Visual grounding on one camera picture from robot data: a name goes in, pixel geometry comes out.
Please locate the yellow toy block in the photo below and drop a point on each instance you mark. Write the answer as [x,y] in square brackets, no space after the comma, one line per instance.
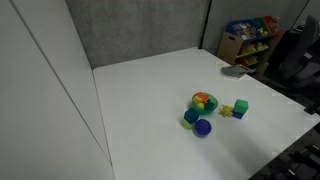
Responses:
[198,103]

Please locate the lime green toy block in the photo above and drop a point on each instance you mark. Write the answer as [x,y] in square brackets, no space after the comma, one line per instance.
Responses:
[187,125]

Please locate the yellow small block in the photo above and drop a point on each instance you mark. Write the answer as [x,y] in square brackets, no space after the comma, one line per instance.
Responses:
[226,111]

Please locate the grey metal mounting plate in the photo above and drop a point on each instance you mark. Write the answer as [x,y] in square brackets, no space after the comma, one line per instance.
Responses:
[235,70]

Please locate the toy shelf with colourful bins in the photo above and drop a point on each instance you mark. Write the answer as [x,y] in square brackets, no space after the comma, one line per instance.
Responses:
[246,36]

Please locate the purple spiky ball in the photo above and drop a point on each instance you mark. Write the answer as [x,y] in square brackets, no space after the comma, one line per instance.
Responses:
[202,127]

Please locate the orange toy block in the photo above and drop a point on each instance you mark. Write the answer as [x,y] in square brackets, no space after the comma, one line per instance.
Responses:
[201,97]

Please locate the blue toy block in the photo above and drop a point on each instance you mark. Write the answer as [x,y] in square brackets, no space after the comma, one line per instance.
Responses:
[191,115]
[237,115]

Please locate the black office chair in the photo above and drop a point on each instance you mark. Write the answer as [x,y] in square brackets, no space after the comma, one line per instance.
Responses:
[300,56]

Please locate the black divider pole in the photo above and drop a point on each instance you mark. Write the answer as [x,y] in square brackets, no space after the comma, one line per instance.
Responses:
[205,26]

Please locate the green plastic bowl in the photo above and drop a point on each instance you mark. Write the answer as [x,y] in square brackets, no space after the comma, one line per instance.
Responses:
[201,111]

